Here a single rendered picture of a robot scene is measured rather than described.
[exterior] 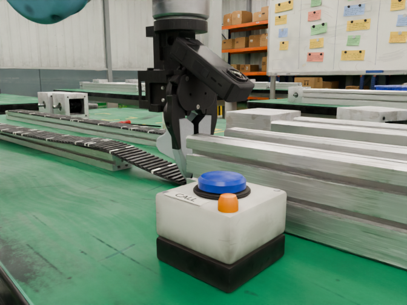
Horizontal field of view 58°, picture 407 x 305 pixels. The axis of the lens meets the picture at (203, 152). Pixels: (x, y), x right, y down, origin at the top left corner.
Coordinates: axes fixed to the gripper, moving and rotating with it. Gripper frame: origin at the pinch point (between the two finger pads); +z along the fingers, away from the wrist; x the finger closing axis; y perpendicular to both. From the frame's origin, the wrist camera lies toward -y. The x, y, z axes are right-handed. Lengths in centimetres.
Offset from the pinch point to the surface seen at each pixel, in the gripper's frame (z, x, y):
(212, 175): -5.1, 13.8, -15.0
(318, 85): 3, -423, 174
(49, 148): 1.5, 2.2, 38.2
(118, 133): 1.2, -17.5, 42.2
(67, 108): -1, -30, 90
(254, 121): -5.6, -13.8, -0.6
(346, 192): -3.3, 5.4, -23.1
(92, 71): -22, -627, 1031
